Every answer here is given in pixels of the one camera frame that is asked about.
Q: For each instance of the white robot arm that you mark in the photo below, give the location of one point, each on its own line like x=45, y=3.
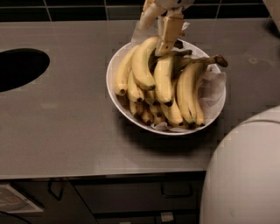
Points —
x=242, y=183

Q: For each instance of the lower small bananas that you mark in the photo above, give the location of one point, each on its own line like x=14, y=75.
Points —
x=153, y=113

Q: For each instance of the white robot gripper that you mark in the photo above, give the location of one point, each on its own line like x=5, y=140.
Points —
x=177, y=3

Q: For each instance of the black cabinet door handle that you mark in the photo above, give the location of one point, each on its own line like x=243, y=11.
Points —
x=55, y=189

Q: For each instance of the short yellow banana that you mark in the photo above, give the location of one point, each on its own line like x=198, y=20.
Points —
x=134, y=92

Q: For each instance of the black drawer handle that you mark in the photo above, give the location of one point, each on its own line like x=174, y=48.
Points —
x=176, y=190

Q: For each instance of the grey cabinet drawer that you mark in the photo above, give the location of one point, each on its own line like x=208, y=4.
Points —
x=134, y=197

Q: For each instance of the white paper liner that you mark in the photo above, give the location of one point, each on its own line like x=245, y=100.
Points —
x=210, y=92

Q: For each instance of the dark round sink hole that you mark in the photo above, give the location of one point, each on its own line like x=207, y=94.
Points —
x=21, y=66

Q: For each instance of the right yellow banana bunch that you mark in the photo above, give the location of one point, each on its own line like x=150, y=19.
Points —
x=188, y=88

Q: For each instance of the paper sheet on cabinet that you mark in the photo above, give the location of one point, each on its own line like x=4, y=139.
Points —
x=14, y=202

